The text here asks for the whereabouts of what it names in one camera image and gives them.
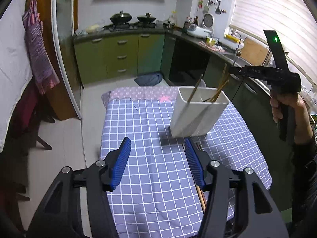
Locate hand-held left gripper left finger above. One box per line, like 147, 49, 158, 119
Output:
26, 137, 132, 238

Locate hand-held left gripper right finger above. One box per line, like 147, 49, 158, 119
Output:
184, 137, 290, 238

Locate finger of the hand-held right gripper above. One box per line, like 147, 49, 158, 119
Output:
228, 66, 247, 76

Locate brown wooden chopstick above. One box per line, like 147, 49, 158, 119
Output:
215, 64, 228, 100
207, 79, 230, 103
187, 74, 204, 103

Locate row of wooden chopsticks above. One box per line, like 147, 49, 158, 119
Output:
194, 142, 207, 212

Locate white plastic utensil holder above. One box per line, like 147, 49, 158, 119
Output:
170, 87, 230, 138

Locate person's right forearm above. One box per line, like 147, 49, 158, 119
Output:
291, 129, 317, 225

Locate person's right hand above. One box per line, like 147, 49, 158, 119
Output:
270, 95, 313, 144

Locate steel double sink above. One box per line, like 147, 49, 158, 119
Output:
224, 53, 248, 66

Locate curved steel faucet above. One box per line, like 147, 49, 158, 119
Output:
233, 31, 243, 63

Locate wooden cutting board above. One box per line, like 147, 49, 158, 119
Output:
240, 38, 270, 66

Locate yellow tray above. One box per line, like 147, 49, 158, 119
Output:
224, 33, 241, 42

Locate pink dish cloth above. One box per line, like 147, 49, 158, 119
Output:
199, 41, 224, 53

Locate blue checked tablecloth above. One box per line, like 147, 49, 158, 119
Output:
100, 98, 271, 238

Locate white rice cooker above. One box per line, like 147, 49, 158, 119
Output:
187, 12, 215, 39

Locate dark stone countertop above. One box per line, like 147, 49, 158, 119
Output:
73, 26, 245, 67

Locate dark sauce bottles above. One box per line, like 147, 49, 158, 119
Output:
184, 16, 199, 29

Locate purple star-printed cloth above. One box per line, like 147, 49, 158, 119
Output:
101, 86, 180, 103

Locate white window blind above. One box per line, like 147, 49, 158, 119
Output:
229, 0, 317, 90

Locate black lidded wok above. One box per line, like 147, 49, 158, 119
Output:
137, 12, 157, 23
110, 11, 133, 25

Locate dark red wooden chair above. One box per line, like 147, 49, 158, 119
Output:
11, 79, 53, 152

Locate green drawer cabinet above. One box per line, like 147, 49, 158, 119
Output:
74, 32, 166, 86

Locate gas stove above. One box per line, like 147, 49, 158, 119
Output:
108, 21, 157, 32

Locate glass sliding door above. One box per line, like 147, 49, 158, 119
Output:
51, 0, 83, 119

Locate plastic bag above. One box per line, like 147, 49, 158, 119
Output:
75, 24, 104, 36

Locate purple checked apron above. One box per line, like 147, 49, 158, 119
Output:
22, 0, 60, 95

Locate white hanging sheet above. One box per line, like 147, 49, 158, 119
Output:
0, 0, 34, 152

